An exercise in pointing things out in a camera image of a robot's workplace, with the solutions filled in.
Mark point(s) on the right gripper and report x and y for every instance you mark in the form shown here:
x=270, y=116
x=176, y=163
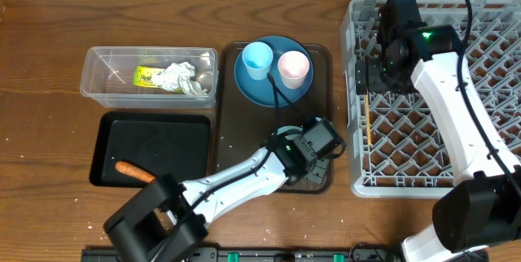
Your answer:
x=374, y=66

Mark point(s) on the wooden chopstick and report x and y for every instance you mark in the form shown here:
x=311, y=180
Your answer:
x=367, y=113

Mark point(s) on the white tissue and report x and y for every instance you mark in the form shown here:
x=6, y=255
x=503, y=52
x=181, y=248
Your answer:
x=178, y=78

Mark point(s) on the foil snack wrapper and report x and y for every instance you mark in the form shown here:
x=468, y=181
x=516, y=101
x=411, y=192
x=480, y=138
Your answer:
x=143, y=76

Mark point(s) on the orange carrot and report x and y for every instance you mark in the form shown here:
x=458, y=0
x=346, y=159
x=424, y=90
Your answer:
x=130, y=170

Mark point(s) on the light blue bowl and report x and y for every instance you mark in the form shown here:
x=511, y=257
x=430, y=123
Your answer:
x=289, y=130

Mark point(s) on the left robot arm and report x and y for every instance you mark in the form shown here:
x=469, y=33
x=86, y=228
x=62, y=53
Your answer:
x=166, y=219

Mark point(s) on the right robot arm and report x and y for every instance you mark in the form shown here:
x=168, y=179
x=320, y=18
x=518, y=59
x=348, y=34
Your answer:
x=483, y=208

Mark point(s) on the grey dishwasher rack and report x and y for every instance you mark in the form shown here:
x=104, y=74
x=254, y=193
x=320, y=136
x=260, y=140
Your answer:
x=407, y=158

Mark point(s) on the dark blue plate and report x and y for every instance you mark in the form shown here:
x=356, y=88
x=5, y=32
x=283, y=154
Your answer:
x=260, y=91

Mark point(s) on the pink cup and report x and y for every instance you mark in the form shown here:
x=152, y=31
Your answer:
x=293, y=67

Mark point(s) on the brown serving tray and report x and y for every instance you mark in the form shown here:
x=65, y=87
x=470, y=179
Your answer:
x=242, y=126

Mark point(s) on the light blue cup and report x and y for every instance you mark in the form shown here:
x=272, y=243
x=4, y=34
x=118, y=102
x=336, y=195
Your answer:
x=257, y=57

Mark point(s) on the black tray bin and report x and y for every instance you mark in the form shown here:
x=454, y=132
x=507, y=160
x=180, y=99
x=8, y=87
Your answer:
x=157, y=143

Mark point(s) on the clear plastic bin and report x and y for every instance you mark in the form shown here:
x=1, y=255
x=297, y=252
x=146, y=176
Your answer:
x=108, y=76

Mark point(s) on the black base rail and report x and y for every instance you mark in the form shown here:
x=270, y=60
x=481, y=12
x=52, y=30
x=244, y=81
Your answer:
x=212, y=254

